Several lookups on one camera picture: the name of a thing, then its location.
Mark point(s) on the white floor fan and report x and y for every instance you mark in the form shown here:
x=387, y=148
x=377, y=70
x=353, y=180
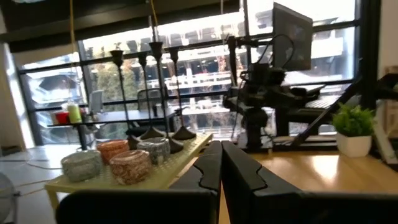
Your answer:
x=6, y=199

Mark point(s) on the grey monitor back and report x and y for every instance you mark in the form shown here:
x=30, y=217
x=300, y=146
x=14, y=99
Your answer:
x=292, y=37

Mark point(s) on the black laptop stand bar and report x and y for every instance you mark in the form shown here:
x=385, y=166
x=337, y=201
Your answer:
x=326, y=115

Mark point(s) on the green perforated metal shelf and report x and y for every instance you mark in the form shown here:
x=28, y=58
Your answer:
x=164, y=169

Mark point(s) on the red cup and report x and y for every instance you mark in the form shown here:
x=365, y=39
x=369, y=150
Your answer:
x=62, y=118

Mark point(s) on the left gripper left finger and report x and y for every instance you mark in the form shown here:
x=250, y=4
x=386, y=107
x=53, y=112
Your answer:
x=205, y=174

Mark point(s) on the green bottle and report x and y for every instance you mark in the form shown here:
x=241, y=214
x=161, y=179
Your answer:
x=74, y=113

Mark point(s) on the black aluminium table frame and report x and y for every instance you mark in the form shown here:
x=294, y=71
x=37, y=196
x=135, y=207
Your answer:
x=311, y=146

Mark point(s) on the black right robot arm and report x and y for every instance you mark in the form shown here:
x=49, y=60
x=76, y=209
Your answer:
x=258, y=124

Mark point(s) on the black metal candlestick holder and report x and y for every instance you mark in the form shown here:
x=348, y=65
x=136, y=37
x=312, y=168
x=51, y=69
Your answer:
x=174, y=145
x=117, y=57
x=152, y=133
x=184, y=134

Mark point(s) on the black window desk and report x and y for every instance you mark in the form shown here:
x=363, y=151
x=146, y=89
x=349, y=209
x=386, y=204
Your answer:
x=124, y=116

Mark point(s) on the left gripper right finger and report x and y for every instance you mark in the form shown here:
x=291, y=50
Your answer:
x=239, y=174

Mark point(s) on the grey office chair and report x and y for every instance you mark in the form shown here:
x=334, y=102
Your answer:
x=155, y=99

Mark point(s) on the green plant in white pot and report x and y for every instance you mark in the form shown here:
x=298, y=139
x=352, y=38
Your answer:
x=354, y=130

